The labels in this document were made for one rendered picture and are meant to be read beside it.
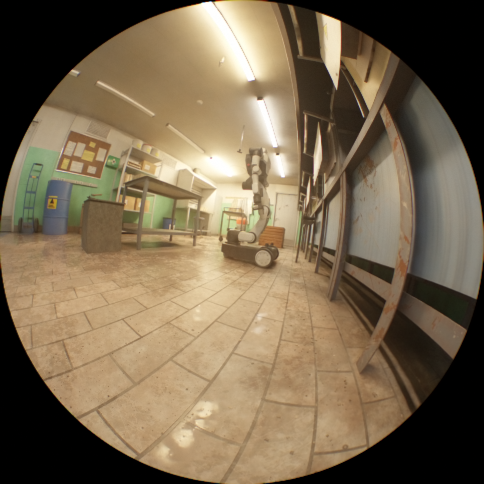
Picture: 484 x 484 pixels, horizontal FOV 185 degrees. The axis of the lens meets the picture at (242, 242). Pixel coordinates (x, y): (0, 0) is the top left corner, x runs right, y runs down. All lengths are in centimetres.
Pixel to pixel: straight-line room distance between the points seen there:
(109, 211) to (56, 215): 168
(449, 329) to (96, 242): 193
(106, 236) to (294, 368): 168
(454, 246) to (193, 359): 64
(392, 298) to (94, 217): 186
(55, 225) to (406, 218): 346
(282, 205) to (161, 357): 609
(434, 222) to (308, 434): 50
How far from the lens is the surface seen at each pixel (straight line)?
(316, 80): 170
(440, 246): 42
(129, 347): 49
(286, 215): 612
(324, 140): 145
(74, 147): 401
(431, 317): 41
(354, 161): 103
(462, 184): 41
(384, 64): 63
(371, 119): 70
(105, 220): 165
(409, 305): 47
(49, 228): 317
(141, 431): 36
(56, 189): 316
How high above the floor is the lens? 34
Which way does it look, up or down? 4 degrees down
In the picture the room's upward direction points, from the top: 7 degrees clockwise
